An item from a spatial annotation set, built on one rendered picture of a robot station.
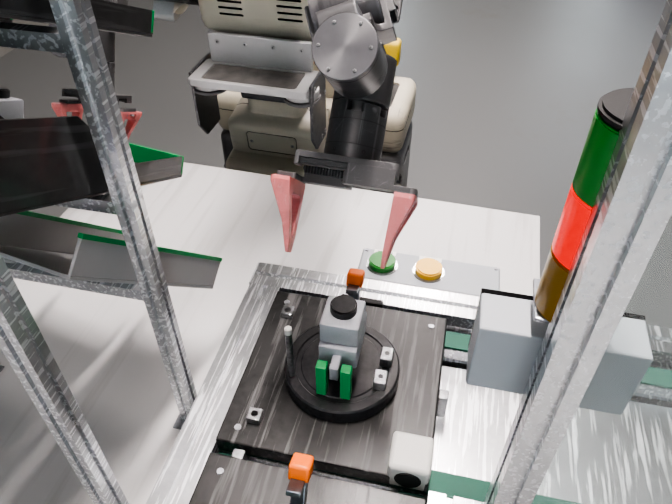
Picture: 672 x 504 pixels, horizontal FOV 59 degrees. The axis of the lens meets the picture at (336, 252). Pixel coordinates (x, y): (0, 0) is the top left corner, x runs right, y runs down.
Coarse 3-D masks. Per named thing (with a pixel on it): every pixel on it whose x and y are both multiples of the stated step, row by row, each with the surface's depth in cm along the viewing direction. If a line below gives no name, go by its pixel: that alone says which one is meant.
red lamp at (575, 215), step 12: (576, 204) 35; (564, 216) 36; (576, 216) 35; (588, 216) 34; (564, 228) 37; (576, 228) 35; (564, 240) 37; (576, 240) 36; (564, 252) 37; (564, 264) 37
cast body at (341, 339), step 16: (336, 304) 64; (352, 304) 64; (336, 320) 64; (352, 320) 64; (320, 336) 65; (336, 336) 64; (352, 336) 64; (320, 352) 66; (336, 352) 65; (352, 352) 65; (336, 368) 64
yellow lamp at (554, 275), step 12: (552, 252) 39; (552, 264) 39; (552, 276) 39; (564, 276) 38; (540, 288) 41; (552, 288) 39; (540, 300) 41; (552, 300) 39; (540, 312) 41; (552, 312) 40
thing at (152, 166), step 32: (0, 128) 43; (32, 128) 46; (64, 128) 49; (0, 160) 44; (32, 160) 47; (64, 160) 50; (96, 160) 53; (160, 160) 62; (0, 192) 45; (32, 192) 47; (64, 192) 51; (96, 192) 54
